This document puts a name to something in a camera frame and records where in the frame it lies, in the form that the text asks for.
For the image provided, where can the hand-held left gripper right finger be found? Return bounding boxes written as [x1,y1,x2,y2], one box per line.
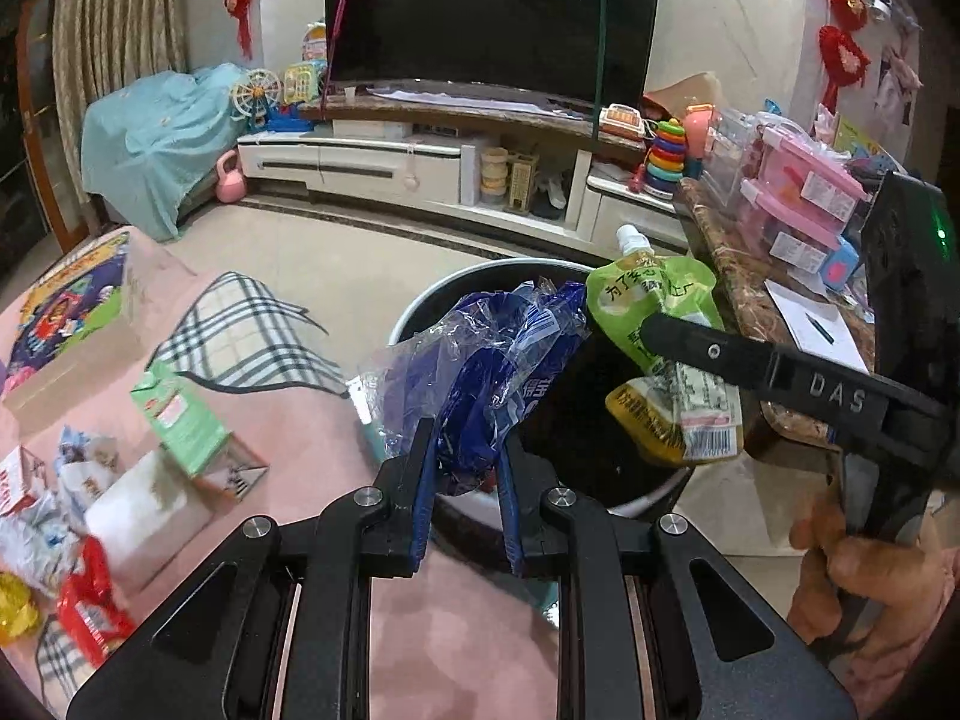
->
[495,435,860,720]

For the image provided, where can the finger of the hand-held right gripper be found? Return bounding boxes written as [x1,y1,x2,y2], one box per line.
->
[641,311,891,426]

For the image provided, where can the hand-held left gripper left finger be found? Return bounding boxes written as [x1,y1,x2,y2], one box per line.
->
[66,416,437,720]

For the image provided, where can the round black trash bin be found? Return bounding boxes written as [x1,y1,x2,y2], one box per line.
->
[386,259,695,533]

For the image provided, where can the green spout pouch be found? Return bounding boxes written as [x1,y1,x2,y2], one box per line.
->
[585,225,743,466]

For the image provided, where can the blue plastic wrapper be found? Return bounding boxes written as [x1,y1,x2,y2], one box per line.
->
[358,277,593,496]

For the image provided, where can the white rectangular pack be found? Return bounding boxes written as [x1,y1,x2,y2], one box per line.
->
[84,450,218,593]

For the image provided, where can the yellow crinkled wrapper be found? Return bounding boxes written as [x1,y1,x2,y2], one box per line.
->
[0,572,40,646]

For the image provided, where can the person's right hand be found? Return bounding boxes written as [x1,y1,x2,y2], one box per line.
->
[787,499,960,650]

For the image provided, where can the white paper sheet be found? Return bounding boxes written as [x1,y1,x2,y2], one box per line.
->
[765,277,871,376]

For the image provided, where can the pink storage drawers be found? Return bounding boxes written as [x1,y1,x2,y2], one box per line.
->
[739,124,871,271]

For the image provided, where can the clear plastic box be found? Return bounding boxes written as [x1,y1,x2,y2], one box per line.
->
[705,109,766,196]

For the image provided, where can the pink toy jug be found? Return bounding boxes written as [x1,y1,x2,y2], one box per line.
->
[681,105,713,158]

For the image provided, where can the green carton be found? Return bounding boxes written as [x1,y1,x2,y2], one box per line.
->
[131,360,230,477]

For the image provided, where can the plaid cloth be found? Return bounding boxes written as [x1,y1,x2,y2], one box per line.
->
[150,270,350,398]

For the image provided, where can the toy cash register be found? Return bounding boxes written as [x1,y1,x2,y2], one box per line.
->
[604,101,646,142]

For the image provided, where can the stacked yellow containers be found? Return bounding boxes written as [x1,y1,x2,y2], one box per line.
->
[480,148,511,203]

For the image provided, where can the crumpled white wrapper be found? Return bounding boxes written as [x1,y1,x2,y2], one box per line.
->
[0,491,83,601]
[56,427,125,518]

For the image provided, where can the white television cabinet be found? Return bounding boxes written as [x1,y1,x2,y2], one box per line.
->
[236,82,691,248]

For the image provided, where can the red wrapper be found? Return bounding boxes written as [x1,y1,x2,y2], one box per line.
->
[56,536,140,668]

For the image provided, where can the green rod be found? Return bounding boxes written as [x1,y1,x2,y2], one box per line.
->
[592,0,608,143]

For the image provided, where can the pink kettlebell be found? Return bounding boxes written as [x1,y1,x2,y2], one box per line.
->
[216,150,247,203]

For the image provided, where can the colourful game box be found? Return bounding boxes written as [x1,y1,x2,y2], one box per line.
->
[0,231,151,436]

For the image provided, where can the red and white box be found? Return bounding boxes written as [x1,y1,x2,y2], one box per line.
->
[0,446,50,518]

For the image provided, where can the yellow green activity toy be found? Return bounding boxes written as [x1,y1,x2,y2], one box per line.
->
[281,64,327,102]

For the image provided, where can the ferris wheel toy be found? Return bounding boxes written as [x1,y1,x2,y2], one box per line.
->
[229,69,275,128]

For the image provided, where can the black television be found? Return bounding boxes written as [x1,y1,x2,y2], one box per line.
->
[324,0,665,110]

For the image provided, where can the teal cloth cover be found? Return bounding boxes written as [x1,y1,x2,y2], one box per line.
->
[81,64,252,241]

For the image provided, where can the pink rod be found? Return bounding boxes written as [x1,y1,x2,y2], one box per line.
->
[319,0,361,113]

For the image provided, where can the beige patterned curtain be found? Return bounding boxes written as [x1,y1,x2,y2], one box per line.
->
[49,0,188,113]

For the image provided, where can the rainbow stacking ring toy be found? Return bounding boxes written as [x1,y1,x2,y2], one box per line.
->
[645,118,689,185]

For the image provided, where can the red hanging ornament string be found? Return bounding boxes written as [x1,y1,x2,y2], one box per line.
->
[223,0,256,61]
[816,0,872,113]

